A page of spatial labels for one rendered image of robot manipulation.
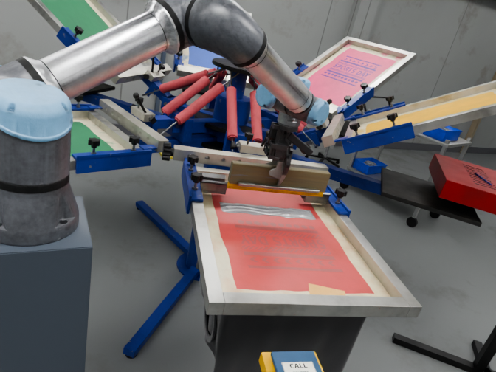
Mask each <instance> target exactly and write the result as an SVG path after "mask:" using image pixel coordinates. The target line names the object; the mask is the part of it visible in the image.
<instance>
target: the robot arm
mask: <svg viewBox="0 0 496 372"><path fill-rule="evenodd" d="M267 42H268V40H267V36H266V33H265V32H264V31H263V29H262V28H261V27H260V26H259V25H258V23H257V22H256V21H255V20H254V19H253V18H252V17H251V16H250V15H249V14H248V13H247V12H246V11H245V10H244V9H243V8H242V7H241V6H240V5H239V4H238V3H236V2H235V1H234V0H150V1H148V2H147V3H146V5H145V10H144V13H141V14H139V15H136V16H134V17H133V18H130V19H128V20H126V21H123V22H121V23H119V24H117V25H114V26H113V27H110V28H108V29H106V30H104V31H102V32H99V33H97V34H95V35H92V36H90V37H88V38H86V39H83V40H82V41H79V42H77V43H75V44H73V45H71V46H68V47H66V48H64V49H62V50H59V51H57V52H55V53H53V54H51V55H48V56H46V57H44V58H42V59H40V60H34V59H32V58H28V57H25V56H24V57H21V58H19V59H16V60H14V61H11V62H9V63H7V64H5V65H3V66H2V65H0V244H6V245H10V246H17V247H32V246H39V245H44V244H50V243H53V242H56V241H59V240H61V239H63V238H65V237H67V236H68V235H70V234H72V233H73V232H74V231H75V230H76V228H77V227H78V223H79V208H78V204H77V202H76V200H75V196H74V193H73V192H72V188H71V185H70V183H69V173H70V153H71V131H72V124H73V116H72V105H71V102H70V100H71V99H73V98H75V97H77V96H79V95H81V94H82V93H84V92H87V91H88V90H90V89H93V88H94V87H96V86H99V85H100V84H102V83H105V82H106V81H107V80H110V79H112V78H114V77H116V76H118V75H120V74H122V73H124V72H126V71H128V70H129V69H131V68H133V67H135V66H137V65H139V64H141V63H143V62H145V61H147V60H149V59H151V58H153V57H155V56H156V55H158V54H160V53H162V52H166V53H168V54H170V55H175V54H176V53H178V52H181V51H182V50H184V49H186V48H188V47H191V46H195V47H198V48H200V49H205V50H207V51H209V52H213V53H215V54H217V55H220V56H221V57H224V58H226V59H227V60H229V61H230V62H231V63H232V64H234V65H235V66H237V67H238V68H245V69H246V70H247V71H248V72H249V73H250V74H251V75H252V76H253V77H254V78H255V79H256V80H257V81H258V82H259V83H261V84H260V85H259V87H258V88H257V90H256V94H255V98H256V101H257V103H258V105H259V106H260V107H262V108H267V109H276V110H278V111H279V115H278V122H277V123H275V122H272V124H271V127H270V130H269V136H268V137H266V141H265V144H264V147H263V151H264V153H265V154H266V156H267V157H268V159H272V161H271V162H267V163H266V164H268V165H277V166H276V168H273V169H271V170H270V171H269V175H270V176H273V177H275V178H276V179H278V183H277V186H279V185H280V184H281V183H282V181H283V180H284V179H285V177H286V175H287V173H288V171H289V168H290V165H291V160H292V155H293V150H294V149H293V146H294V145H296V146H297V147H298V148H299V149H300V151H301V153H303V154H306V155H307V156H310V155H311V154H312V153H313V150H312V149H311V146H310V145H309V144H307V143H304V142H303V141H302V140H301V139H299V138H298V137H297V136H296V135H295V134H293V133H292V132H297V130H298V126H300V121H303V122H305V123H306V124H310V125H313V126H320V125H322V124H323V123H324V122H325V121H326V119H327V117H328V115H329V111H330V107H329V104H328V102H326V101H324V100H322V98H318V97H315V96H314V95H313V94H312V93H311V91H310V90H309V89H310V85H311V82H310V81H309V80H308V79H306V78H304V77H298V76H297V75H296V74H295V73H294V72H293V71H292V70H291V69H290V68H289V66H288V65H287V64H286V63H285V62H284V61H283V59H282V58H281V57H280V56H279V55H278V53H276V51H274V50H273V48H272V47H271V46H270V45H269V44H268V43H267ZM265 146H266V147H265Z"/></svg>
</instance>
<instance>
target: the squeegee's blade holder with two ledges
mask: <svg viewBox="0 0 496 372"><path fill-rule="evenodd" d="M238 186H242V187H257V188H266V189H274V190H289V191H297V192H305V193H319V192H320V191H319V190H317V189H309V188H301V187H287V186H277V185H264V184H255V183H248V182H238Z"/></svg>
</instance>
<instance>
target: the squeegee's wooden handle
mask: <svg viewBox="0 0 496 372"><path fill-rule="evenodd" d="M276 166H277V165H268V164H261V163H254V162H241V161H234V160H232V161H231V165H230V172H229V176H228V181H229V183H230V184H238V182H248V183H255V184H264V185H277V183H278V179H276V178H275V177H273V176H270V175H269V171H270V170H271V169H273V168H276ZM329 178H330V173H329V172H328V171H326V170H314V169H307V168H294V167H290V168H289V171H288V173H287V175H286V177H285V179H284V180H283V181H282V183H281V184H280V185H279V186H287V187H301V188H309V189H317V190H319V191H320V192H322V193H324V192H325V191H326V188H327V185H328V181H329Z"/></svg>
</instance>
